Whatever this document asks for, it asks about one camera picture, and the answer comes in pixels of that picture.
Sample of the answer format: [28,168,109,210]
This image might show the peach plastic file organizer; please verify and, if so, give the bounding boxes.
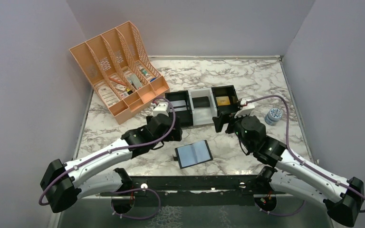
[69,21,170,124]

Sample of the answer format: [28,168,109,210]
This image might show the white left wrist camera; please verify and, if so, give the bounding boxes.
[151,102,170,117]

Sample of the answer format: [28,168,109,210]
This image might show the grey flat eraser block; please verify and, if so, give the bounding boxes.
[129,74,143,90]

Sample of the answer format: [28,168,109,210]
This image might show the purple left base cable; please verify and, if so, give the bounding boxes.
[110,188,162,220]

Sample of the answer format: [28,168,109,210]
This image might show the black left card bin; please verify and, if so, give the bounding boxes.
[165,90,193,127]

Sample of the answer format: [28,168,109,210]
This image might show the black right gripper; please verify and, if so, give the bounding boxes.
[213,108,253,151]

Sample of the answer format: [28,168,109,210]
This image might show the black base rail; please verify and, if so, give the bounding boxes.
[100,175,277,207]

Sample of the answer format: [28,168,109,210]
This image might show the green white battery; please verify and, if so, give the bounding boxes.
[140,68,151,78]

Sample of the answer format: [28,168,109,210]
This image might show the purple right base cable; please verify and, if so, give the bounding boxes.
[254,198,306,219]

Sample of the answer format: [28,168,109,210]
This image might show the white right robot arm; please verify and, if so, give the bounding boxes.
[212,114,364,227]

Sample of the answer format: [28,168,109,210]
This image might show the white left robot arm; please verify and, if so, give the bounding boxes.
[38,114,182,213]

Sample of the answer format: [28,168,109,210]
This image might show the red pen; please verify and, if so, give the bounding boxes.
[109,78,127,86]

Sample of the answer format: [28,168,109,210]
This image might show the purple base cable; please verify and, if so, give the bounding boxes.
[254,198,306,219]
[110,188,162,220]

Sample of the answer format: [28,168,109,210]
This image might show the black right card bin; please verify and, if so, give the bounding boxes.
[211,85,239,116]

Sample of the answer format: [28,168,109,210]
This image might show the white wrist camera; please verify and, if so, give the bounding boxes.
[234,98,255,118]
[151,102,170,117]

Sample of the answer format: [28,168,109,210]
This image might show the black card bin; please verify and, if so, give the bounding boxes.
[211,85,239,116]
[165,90,193,127]

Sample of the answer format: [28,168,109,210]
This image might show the silver grey credit card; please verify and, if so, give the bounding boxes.
[171,100,187,112]

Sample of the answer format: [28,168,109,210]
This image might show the gold credit card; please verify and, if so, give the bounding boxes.
[216,96,231,106]

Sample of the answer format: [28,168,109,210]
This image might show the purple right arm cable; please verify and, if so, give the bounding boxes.
[240,95,365,213]

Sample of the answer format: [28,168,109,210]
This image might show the small blue white jar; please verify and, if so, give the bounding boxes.
[264,108,283,126]

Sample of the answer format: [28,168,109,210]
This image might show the black leather card holder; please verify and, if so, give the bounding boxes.
[173,140,213,169]

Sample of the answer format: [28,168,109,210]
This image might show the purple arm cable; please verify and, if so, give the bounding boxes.
[38,97,177,207]
[240,95,365,213]

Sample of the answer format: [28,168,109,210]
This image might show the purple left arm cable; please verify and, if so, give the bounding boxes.
[38,97,177,207]

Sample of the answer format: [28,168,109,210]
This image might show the white patterned card stack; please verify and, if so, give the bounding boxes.
[98,85,120,107]

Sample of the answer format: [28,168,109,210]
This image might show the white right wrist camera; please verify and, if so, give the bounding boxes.
[234,98,255,118]

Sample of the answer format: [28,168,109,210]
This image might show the white middle card bin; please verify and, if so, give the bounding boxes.
[188,87,217,126]

